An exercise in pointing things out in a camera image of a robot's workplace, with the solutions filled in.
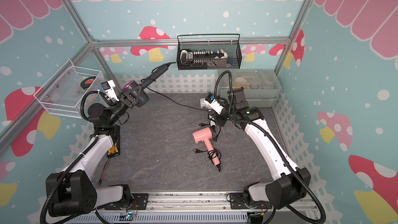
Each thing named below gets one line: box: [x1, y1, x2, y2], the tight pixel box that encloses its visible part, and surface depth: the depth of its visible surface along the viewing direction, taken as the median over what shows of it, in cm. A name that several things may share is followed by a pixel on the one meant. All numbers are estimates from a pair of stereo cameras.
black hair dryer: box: [121, 62, 172, 108], surface depth 72 cm
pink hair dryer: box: [192, 127, 220, 166], surface depth 93 cm
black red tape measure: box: [80, 76, 97, 90], surface depth 80 cm
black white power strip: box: [179, 49, 224, 67], surface depth 89 cm
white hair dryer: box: [208, 109, 217, 131], surface depth 101 cm
